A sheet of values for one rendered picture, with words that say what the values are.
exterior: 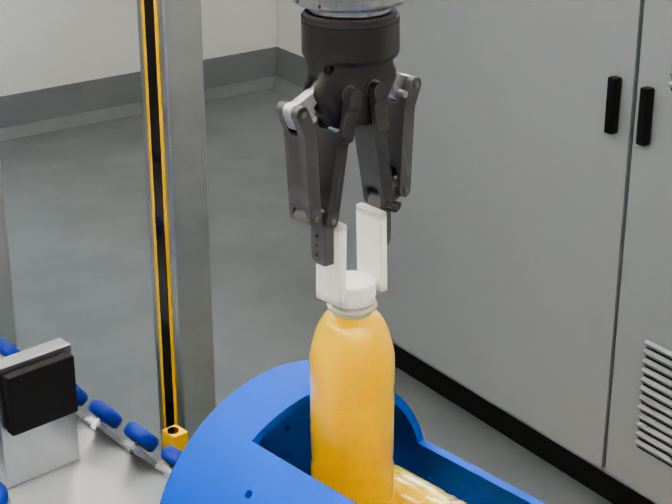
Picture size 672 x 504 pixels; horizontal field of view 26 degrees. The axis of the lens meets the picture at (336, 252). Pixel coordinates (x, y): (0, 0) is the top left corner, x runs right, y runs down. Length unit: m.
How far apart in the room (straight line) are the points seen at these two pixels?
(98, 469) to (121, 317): 2.54
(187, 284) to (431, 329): 1.81
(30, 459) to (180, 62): 0.53
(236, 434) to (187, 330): 0.76
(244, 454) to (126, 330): 2.98
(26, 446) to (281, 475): 0.59
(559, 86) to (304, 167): 2.10
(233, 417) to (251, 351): 2.79
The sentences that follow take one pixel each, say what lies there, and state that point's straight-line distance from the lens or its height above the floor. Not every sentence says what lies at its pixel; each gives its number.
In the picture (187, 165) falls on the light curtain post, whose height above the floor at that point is 1.20.
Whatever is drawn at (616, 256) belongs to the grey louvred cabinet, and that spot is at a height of 0.62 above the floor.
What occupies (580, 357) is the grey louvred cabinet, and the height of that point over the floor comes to 0.35.
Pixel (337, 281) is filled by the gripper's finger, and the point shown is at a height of 1.37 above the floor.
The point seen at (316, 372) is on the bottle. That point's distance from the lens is 1.20.
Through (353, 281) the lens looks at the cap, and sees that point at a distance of 1.18.
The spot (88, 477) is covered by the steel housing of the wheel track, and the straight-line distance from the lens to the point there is 1.76.
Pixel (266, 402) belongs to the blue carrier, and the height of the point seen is 1.23.
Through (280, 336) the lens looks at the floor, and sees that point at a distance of 4.14.
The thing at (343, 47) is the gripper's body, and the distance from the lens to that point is 1.08.
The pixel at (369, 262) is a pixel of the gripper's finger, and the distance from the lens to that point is 1.19.
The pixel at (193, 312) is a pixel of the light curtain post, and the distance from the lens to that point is 2.00.
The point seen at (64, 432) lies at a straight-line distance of 1.76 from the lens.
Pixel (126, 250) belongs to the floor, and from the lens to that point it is 4.75.
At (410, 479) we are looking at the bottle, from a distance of 1.31.
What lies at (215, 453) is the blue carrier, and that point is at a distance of 1.26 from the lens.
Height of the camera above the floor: 1.85
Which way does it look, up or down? 23 degrees down
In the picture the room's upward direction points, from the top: straight up
